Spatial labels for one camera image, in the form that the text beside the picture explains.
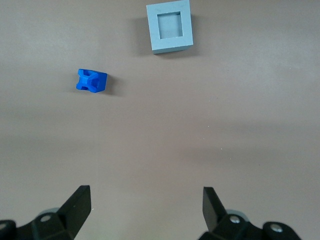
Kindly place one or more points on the gray square base block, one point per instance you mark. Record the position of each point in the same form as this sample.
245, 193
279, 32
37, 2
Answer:
152, 37

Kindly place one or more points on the brown paper table cover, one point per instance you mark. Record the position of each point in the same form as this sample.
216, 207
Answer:
160, 137

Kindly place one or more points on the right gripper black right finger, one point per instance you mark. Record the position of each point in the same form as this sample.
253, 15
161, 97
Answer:
215, 215

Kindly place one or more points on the blue plastic part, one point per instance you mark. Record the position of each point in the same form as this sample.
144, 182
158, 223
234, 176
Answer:
91, 81

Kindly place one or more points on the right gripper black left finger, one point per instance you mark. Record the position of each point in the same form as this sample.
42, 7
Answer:
72, 212

